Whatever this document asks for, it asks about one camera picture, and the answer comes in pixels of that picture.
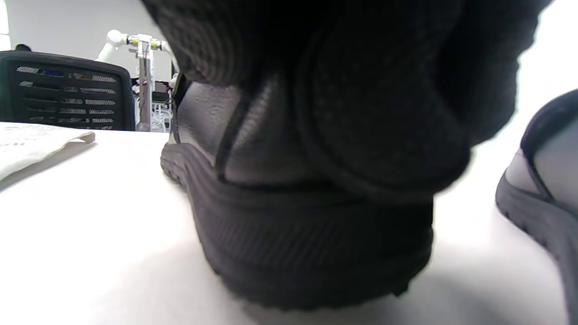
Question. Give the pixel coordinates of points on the newspaper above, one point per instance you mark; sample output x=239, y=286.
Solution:
x=31, y=144

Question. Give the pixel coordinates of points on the black office chair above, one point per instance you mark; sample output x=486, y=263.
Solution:
x=67, y=95

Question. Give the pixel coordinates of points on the person's right hand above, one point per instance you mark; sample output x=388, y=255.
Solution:
x=384, y=90

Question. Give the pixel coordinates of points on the silver metal post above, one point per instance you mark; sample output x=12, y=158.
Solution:
x=144, y=95

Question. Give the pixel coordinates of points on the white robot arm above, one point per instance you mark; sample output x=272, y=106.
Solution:
x=115, y=40

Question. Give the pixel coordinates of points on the black leather shoe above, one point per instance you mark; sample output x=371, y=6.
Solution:
x=293, y=234
x=551, y=194

